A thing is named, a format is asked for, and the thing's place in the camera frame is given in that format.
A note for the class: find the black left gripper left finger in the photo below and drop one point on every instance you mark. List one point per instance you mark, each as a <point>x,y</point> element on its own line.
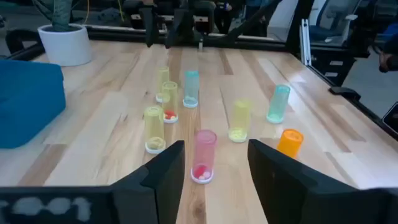
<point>161,186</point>

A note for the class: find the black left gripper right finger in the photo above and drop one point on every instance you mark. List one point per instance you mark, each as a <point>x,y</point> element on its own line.
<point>286,193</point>

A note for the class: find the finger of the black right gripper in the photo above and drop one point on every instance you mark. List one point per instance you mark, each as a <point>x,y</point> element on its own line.
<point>150,28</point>
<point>178,29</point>

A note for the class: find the orange pill bottle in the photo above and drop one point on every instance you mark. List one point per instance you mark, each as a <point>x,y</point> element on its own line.
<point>290,143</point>

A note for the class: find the pink pill bottle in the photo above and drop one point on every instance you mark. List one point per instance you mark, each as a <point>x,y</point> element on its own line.
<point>203,152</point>

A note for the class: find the teal pill bottle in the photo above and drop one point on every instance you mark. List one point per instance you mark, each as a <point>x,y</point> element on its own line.
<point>277,104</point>
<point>191,87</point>

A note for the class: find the yellow pill bottle red pills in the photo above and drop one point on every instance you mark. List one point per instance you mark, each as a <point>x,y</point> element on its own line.
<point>170,99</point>

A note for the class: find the blue plastic basket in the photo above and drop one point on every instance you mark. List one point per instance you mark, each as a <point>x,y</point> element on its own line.
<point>28,99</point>

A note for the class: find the person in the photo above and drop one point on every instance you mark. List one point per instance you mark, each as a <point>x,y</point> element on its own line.
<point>390,46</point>
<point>224,18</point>

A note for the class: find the white plant pot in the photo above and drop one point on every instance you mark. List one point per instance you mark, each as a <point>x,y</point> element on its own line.
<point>66,46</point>

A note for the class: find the green snake plant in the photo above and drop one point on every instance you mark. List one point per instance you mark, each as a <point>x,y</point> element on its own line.
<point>62,14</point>

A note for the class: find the black clamp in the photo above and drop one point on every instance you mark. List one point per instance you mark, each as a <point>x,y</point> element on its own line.
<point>343,91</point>

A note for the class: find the office chair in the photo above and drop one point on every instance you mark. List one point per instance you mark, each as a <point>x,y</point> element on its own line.
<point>329,18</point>

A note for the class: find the aluminium bracket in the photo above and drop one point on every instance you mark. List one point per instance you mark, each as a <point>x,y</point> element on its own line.
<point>305,43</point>

